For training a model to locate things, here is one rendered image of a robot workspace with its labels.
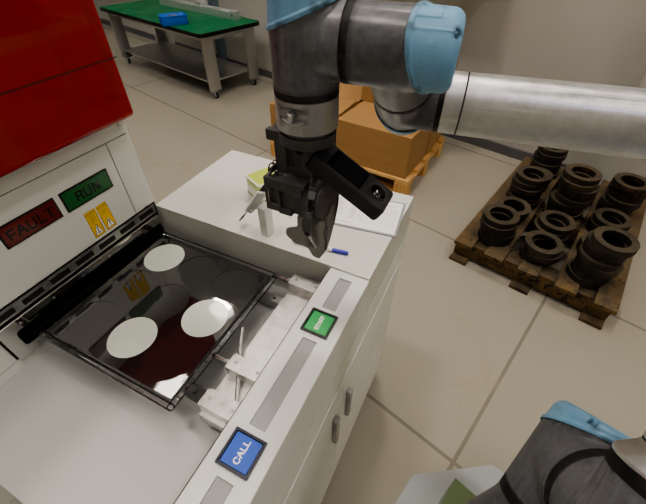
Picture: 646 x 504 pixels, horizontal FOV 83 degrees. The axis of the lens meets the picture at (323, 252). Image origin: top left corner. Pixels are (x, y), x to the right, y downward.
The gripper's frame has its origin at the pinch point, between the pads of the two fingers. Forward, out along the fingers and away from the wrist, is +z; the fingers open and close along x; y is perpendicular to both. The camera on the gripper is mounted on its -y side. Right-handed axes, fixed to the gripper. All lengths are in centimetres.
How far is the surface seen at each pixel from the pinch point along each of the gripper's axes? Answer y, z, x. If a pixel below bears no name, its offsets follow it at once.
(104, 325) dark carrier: 44, 26, 17
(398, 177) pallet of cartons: 33, 101, -191
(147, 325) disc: 35.7, 25.6, 12.8
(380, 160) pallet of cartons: 48, 92, -192
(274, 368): 3.7, 19.7, 12.1
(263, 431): -0.3, 20.0, 21.9
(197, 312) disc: 28.5, 25.7, 5.3
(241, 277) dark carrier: 25.9, 25.8, -7.8
